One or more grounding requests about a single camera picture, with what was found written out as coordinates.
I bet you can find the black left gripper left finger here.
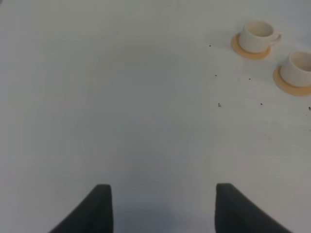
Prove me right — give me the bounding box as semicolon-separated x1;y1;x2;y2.
51;184;114;233

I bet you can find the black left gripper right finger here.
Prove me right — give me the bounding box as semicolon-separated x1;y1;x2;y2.
214;183;290;233

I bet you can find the near orange coaster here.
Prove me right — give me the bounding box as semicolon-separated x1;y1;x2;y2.
273;66;311;97

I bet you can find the orange coaster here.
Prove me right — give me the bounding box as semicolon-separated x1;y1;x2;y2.
231;33;271;60
273;66;311;97

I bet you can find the near white teacup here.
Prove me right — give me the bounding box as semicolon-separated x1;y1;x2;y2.
280;51;311;87

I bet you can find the white teacup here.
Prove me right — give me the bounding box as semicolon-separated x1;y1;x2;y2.
239;20;282;53
280;51;311;87

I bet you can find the far orange coaster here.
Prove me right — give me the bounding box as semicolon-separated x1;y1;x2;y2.
231;33;271;60

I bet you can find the far white teacup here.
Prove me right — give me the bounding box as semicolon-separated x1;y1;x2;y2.
239;20;282;53

